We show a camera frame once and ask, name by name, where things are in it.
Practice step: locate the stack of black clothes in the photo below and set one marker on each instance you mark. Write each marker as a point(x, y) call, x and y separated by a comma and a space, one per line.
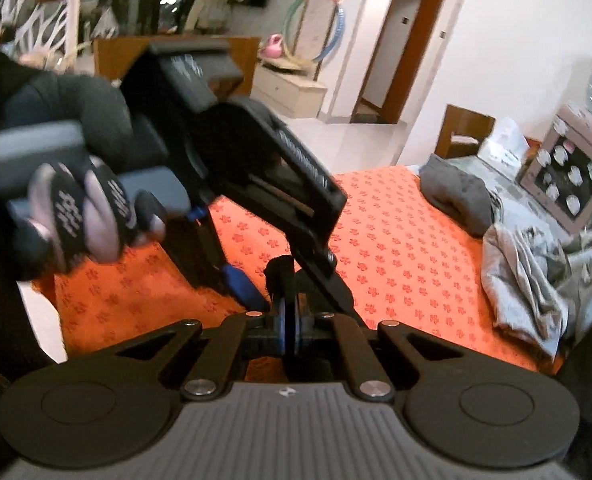
point(591, 385)

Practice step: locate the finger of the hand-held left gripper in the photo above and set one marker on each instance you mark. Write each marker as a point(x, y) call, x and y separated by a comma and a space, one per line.
point(321, 280)
point(246, 287)

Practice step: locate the person's left hand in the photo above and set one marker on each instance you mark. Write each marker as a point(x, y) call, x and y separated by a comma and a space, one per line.
point(76, 210)

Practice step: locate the white plastic bag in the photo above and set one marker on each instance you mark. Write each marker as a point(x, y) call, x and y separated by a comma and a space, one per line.
point(501, 150)

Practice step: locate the pink kettlebell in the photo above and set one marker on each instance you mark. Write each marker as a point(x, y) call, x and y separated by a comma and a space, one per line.
point(272, 50)

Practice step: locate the brown wooden door frame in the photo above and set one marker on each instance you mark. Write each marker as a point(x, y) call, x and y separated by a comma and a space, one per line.
point(424, 35)

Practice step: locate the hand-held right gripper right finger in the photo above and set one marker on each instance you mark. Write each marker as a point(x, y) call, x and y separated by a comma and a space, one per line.
point(297, 330)

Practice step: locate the light grey pants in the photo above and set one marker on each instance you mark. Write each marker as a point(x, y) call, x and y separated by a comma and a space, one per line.
point(516, 280)

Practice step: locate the white tree-pattern partition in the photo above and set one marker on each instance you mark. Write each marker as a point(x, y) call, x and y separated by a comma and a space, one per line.
point(41, 20)

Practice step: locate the beige low cabinet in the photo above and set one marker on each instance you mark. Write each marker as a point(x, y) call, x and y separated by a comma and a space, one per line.
point(286, 92)

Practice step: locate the orange flower-patterned mat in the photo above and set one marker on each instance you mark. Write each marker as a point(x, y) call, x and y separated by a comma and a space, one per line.
point(401, 240)

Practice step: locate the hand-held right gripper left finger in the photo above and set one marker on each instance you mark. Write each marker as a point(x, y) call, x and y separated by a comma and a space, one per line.
point(280, 330)

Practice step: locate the dark grey garment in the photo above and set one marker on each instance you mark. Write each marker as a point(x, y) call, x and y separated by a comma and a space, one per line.
point(456, 195)

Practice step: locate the boxed cup set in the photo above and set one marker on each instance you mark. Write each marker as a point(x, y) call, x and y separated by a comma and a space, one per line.
point(581, 122)

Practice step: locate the person's left forearm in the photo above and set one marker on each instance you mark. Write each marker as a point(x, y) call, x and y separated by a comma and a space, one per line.
point(66, 100)

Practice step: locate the multicoloured hula hoop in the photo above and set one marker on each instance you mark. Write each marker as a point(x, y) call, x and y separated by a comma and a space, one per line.
point(341, 20)

